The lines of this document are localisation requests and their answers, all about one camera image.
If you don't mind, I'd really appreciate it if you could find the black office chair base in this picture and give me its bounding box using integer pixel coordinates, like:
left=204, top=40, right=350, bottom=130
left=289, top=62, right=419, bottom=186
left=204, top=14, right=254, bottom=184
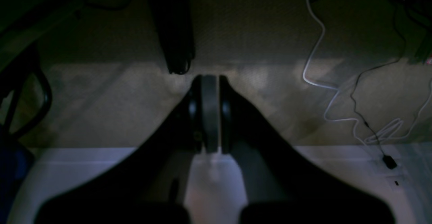
left=0, top=45, right=53, bottom=140

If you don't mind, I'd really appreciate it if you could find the black cable on floor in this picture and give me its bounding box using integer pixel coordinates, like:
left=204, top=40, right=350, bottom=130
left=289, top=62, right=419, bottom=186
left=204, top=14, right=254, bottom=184
left=350, top=1, right=409, bottom=170

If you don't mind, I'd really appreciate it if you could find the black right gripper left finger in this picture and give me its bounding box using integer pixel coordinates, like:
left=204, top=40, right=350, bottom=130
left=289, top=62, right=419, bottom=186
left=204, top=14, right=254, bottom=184
left=34, top=76, right=203, bottom=224

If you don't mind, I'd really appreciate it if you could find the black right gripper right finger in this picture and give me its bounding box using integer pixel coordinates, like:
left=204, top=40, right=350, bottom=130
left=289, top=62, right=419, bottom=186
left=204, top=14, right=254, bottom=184
left=219, top=76, right=396, bottom=224

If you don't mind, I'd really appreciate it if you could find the white cable on floor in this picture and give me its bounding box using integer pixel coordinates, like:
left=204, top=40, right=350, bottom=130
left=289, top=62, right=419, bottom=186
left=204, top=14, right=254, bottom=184
left=302, top=0, right=432, bottom=144

